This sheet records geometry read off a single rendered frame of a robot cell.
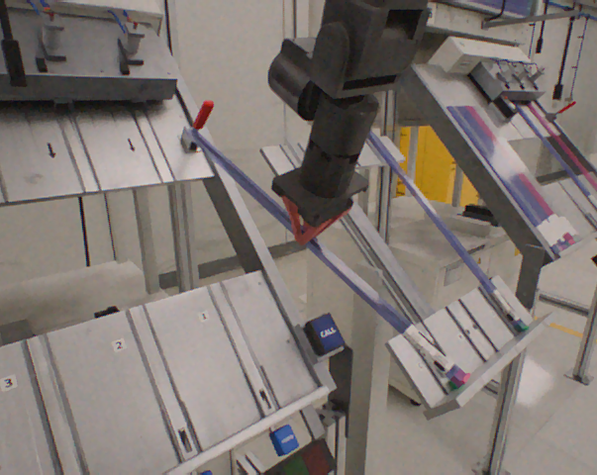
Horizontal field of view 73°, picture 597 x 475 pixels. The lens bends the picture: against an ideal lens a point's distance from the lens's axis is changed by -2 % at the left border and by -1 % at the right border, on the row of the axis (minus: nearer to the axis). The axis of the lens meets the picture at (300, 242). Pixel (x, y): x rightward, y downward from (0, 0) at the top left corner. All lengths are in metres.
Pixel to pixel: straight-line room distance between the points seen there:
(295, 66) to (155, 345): 0.36
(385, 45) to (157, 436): 0.46
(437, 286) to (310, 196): 1.00
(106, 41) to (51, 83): 0.12
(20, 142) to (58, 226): 1.73
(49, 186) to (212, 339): 0.30
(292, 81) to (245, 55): 2.28
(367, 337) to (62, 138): 0.62
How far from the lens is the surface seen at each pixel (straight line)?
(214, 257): 2.74
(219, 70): 2.62
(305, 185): 0.45
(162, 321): 0.55
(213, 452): 0.51
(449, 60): 1.51
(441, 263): 1.37
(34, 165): 0.66
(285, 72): 0.45
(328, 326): 0.58
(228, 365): 0.56
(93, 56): 0.73
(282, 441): 0.55
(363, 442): 0.98
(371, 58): 0.36
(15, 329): 1.01
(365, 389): 0.89
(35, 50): 0.72
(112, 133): 0.71
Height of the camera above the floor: 1.10
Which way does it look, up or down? 19 degrees down
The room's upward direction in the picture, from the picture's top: straight up
